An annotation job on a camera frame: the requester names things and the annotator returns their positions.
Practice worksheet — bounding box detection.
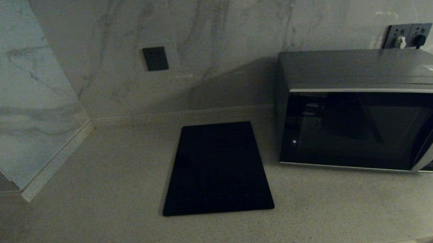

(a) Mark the dark single wall socket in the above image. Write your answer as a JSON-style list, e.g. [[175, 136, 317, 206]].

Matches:
[[142, 46, 169, 72]]

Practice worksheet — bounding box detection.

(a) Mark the black power plug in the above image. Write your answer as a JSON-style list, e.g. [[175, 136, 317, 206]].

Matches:
[[412, 34, 427, 49]]

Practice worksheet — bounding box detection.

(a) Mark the silver black microwave oven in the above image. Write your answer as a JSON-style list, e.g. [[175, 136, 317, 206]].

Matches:
[[270, 37, 433, 190]]

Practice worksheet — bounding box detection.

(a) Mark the grey wall socket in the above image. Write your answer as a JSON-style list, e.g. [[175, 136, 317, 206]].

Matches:
[[381, 24, 413, 50], [407, 23, 433, 49]]

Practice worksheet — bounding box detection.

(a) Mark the black induction cooktop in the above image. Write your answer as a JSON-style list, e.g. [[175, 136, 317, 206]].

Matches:
[[155, 119, 275, 219]]

